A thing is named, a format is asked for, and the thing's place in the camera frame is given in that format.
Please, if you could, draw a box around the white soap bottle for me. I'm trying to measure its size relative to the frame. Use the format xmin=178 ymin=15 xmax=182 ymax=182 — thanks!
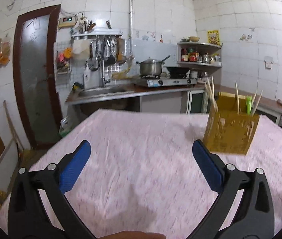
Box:
xmin=83 ymin=67 xmax=91 ymax=90

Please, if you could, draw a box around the wooden chopstick beside gripper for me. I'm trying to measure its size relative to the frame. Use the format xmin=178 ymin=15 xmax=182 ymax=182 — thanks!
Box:
xmin=211 ymin=76 xmax=218 ymax=112

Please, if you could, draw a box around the hanging utensil rack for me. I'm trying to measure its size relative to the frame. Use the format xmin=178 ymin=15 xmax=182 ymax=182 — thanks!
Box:
xmin=71 ymin=28 xmax=123 ymax=71

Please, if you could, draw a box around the black wok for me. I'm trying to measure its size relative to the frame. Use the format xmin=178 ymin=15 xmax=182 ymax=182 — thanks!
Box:
xmin=165 ymin=66 xmax=190 ymax=79

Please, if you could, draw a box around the steel cooking pot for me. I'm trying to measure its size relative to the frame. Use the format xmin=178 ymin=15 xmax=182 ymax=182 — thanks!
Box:
xmin=136 ymin=55 xmax=172 ymax=77

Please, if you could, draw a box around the green handled utensil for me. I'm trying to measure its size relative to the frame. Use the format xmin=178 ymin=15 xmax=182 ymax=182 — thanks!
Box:
xmin=246 ymin=96 xmax=252 ymax=115

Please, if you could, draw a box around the gas stove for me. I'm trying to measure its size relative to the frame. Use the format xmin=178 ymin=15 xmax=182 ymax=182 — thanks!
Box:
xmin=131 ymin=77 xmax=197 ymax=88

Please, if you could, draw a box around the kitchen counter with cabinets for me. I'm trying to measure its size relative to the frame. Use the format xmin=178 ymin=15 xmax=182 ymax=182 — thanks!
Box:
xmin=64 ymin=83 xmax=282 ymax=125

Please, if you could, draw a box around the steel sink faucet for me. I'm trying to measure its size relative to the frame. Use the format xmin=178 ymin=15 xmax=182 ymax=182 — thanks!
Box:
xmin=101 ymin=59 xmax=110 ymax=87

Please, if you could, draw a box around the wall power socket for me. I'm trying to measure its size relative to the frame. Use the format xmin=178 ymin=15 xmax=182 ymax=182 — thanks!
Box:
xmin=264 ymin=56 xmax=273 ymax=70

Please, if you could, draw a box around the gold plastic utensil holder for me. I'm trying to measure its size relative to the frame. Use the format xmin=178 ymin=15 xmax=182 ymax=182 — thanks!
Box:
xmin=203 ymin=92 xmax=259 ymax=155

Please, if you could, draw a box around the corner wall shelf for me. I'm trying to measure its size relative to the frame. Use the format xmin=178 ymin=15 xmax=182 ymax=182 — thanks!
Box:
xmin=177 ymin=39 xmax=223 ymax=84

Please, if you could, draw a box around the person left hand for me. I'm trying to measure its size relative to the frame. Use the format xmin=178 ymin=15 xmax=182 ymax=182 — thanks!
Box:
xmin=99 ymin=231 xmax=166 ymax=239

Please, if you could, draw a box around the dark red door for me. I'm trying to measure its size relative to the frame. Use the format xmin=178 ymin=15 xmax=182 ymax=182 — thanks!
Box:
xmin=13 ymin=4 xmax=62 ymax=149

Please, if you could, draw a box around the floral pink tablecloth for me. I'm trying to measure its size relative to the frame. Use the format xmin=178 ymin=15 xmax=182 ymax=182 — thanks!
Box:
xmin=0 ymin=108 xmax=282 ymax=239

